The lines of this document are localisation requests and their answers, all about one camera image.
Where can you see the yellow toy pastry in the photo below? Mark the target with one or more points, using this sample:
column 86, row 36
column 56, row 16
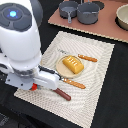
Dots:
column 73, row 64

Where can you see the round beige plate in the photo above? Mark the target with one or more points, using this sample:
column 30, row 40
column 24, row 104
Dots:
column 63, row 70

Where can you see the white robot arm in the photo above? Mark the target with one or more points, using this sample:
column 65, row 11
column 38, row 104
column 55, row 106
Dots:
column 20, row 44

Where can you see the small grey saucepan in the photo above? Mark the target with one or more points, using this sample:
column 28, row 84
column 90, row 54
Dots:
column 68, row 9

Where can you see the red toy pepper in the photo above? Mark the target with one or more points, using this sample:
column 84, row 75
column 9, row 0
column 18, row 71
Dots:
column 34, row 87

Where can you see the brown toy sausage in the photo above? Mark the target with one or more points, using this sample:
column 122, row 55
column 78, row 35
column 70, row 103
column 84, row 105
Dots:
column 62, row 94

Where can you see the pink toy stove board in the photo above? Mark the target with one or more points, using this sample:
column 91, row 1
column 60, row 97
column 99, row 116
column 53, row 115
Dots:
column 104, row 27

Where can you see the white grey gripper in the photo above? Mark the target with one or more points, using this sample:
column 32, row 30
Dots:
column 39, row 75

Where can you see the knife with orange handle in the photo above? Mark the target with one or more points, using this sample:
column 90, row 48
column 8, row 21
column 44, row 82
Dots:
column 79, row 55

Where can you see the fork with orange handle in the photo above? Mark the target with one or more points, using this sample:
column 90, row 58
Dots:
column 76, row 84

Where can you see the large grey pot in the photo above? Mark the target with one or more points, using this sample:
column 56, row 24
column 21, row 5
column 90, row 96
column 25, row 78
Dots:
column 87, row 13

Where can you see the cream bowl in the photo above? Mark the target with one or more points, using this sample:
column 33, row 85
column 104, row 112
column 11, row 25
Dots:
column 122, row 15

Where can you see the beige woven placemat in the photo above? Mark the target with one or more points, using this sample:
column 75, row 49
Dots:
column 81, row 108

